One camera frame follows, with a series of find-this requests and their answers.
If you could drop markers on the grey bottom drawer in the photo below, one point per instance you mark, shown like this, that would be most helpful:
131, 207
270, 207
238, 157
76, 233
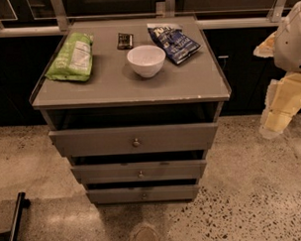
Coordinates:
138, 194

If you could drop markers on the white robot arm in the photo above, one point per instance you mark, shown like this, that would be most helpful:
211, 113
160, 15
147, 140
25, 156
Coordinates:
287, 42

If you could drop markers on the grey top drawer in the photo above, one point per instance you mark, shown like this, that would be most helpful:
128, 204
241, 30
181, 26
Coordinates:
133, 140

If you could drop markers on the black snack bar wrapper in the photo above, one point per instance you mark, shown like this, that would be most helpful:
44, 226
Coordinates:
125, 41

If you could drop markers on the white bowl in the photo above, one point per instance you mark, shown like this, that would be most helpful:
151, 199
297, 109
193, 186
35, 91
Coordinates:
146, 61

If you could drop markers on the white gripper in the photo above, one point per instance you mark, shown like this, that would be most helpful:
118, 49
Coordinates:
291, 48

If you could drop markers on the blue chip bag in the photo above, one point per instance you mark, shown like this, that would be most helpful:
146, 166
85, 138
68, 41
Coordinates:
170, 38

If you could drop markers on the grey drawer cabinet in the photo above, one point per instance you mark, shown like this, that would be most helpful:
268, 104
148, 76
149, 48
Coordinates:
192, 92

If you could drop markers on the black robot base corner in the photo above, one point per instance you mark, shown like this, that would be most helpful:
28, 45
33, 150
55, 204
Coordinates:
11, 234

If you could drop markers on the grey drawer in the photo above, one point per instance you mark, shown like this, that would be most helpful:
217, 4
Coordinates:
138, 194
153, 171
133, 140

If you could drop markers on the green chip bag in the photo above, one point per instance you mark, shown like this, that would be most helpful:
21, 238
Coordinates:
74, 59

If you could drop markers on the metal window frame rail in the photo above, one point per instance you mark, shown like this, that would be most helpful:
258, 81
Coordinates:
54, 17

